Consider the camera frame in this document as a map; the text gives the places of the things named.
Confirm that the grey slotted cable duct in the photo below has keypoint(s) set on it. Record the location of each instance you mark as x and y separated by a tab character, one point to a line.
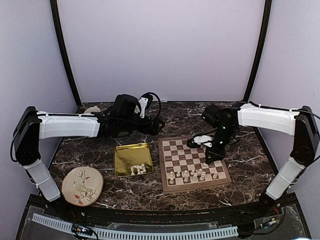
135	232

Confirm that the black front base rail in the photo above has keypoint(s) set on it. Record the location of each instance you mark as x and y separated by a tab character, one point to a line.
236	215

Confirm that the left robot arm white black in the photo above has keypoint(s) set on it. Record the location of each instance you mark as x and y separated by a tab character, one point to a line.
35	125

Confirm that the left black frame post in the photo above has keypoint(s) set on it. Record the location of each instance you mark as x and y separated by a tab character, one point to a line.
63	51

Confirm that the white chess queen piece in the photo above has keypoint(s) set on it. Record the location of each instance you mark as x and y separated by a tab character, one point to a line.
202	176

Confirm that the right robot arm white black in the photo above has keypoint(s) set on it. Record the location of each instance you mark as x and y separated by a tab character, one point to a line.
297	122

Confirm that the right black frame post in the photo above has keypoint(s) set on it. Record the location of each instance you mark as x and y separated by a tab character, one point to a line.
259	49

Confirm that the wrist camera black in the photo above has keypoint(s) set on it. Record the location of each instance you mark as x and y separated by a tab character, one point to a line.
212	115
125	104

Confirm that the round bird painted plate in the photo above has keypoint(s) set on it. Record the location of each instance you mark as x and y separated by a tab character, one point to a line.
82	186

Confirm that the cream ceramic mug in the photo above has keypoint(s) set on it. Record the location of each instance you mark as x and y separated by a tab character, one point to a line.
93	109

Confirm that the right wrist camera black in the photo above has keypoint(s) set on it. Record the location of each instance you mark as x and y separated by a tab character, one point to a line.
212	115

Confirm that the black frame post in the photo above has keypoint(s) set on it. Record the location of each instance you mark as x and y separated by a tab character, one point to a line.
259	49
63	51

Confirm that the white chess king piece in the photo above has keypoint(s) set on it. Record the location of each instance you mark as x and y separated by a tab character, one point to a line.
194	178

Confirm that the wooden chess board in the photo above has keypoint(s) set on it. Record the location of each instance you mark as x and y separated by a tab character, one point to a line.
175	156

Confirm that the white knight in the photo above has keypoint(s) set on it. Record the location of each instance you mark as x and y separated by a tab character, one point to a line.
215	175

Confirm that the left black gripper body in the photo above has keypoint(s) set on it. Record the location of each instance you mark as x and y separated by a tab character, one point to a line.
127	124

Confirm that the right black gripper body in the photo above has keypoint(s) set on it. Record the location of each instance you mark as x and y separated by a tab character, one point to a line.
225	135

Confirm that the gold metal tray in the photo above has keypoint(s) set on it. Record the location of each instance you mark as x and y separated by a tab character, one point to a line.
133	160

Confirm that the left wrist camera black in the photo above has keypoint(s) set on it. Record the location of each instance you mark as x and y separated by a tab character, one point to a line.
125	104

